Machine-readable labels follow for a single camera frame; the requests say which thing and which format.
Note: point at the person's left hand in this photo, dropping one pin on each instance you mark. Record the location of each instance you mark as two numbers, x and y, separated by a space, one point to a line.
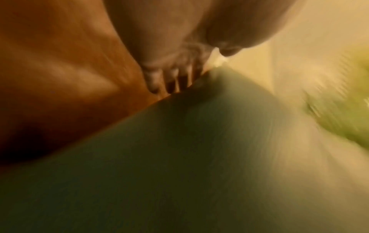
161 29

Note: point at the pale green cloth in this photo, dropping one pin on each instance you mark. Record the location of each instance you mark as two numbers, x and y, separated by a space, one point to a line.
161 163

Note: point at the yellow green object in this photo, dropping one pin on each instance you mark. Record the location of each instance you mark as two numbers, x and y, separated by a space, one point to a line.
343 109

